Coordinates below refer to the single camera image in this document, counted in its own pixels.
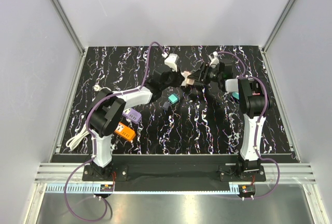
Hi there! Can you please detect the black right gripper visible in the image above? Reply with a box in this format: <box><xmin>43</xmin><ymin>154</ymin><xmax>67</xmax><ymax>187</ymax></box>
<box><xmin>188</xmin><ymin>62</ymin><xmax>222</xmax><ymax>85</ymax></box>

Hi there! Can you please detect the white pink socket adapter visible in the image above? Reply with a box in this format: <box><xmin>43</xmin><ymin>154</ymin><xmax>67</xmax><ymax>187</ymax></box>
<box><xmin>181</xmin><ymin>71</ymin><xmax>195</xmax><ymax>87</ymax></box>

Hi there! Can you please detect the teal plug adapter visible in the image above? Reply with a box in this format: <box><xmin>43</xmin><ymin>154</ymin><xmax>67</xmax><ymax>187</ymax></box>
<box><xmin>168</xmin><ymin>94</ymin><xmax>179</xmax><ymax>104</ymax></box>

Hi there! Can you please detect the dark purple plug adapter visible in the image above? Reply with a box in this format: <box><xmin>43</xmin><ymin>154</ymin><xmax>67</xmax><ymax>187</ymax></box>
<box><xmin>162</xmin><ymin>102</ymin><xmax>170</xmax><ymax>111</ymax></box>

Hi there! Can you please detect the purple power strip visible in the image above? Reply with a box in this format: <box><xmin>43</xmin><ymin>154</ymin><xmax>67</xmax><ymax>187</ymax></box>
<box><xmin>122</xmin><ymin>108</ymin><xmax>142</xmax><ymax>124</ymax></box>

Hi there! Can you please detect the orange power strip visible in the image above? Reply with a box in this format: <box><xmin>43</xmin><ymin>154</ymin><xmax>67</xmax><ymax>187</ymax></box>
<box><xmin>114</xmin><ymin>122</ymin><xmax>136</xmax><ymax>142</ymax></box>

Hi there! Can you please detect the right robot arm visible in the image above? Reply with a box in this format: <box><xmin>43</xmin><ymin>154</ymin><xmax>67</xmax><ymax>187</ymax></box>
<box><xmin>187</xmin><ymin>62</ymin><xmax>270</xmax><ymax>181</ymax></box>

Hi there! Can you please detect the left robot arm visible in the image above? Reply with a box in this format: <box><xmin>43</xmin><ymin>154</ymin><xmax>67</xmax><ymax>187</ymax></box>
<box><xmin>86</xmin><ymin>69</ymin><xmax>186</xmax><ymax>180</ymax></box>

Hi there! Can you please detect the teal triangular power strip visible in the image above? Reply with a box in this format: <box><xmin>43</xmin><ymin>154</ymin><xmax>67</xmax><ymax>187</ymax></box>
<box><xmin>232</xmin><ymin>92</ymin><xmax>240</xmax><ymax>100</ymax></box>

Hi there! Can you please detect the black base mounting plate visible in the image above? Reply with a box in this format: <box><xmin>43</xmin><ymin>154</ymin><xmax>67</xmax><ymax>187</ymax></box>
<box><xmin>82</xmin><ymin>164</ymin><xmax>267</xmax><ymax>183</ymax></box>

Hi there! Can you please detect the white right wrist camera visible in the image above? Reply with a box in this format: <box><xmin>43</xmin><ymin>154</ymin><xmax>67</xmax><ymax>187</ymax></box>
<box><xmin>208</xmin><ymin>51</ymin><xmax>219</xmax><ymax>67</ymax></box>

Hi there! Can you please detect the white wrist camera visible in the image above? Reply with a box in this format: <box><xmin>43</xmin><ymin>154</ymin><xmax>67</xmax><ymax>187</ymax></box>
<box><xmin>164</xmin><ymin>53</ymin><xmax>179</xmax><ymax>72</ymax></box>
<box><xmin>208</xmin><ymin>51</ymin><xmax>219</xmax><ymax>67</ymax></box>

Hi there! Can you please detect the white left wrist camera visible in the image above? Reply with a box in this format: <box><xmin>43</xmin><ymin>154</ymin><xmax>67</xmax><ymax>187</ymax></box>
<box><xmin>164</xmin><ymin>53</ymin><xmax>179</xmax><ymax>72</ymax></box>

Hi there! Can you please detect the white plug with cord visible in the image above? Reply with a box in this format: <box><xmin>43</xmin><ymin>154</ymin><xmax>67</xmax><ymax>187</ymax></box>
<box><xmin>93</xmin><ymin>85</ymin><xmax>108</xmax><ymax>92</ymax></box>

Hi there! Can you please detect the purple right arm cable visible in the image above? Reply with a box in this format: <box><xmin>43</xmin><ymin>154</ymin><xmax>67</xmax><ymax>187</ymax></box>
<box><xmin>217</xmin><ymin>51</ymin><xmax>280</xmax><ymax>201</ymax></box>

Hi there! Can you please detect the white power cord bundle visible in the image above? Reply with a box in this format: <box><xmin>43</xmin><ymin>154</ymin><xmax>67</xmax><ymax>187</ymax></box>
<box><xmin>66</xmin><ymin>125</ymin><xmax>90</xmax><ymax>152</ymax></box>

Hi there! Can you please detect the aluminium frame rail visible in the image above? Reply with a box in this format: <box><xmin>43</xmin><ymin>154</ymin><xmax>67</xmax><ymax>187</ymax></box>
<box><xmin>50</xmin><ymin>0</ymin><xmax>85</xmax><ymax>54</ymax></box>

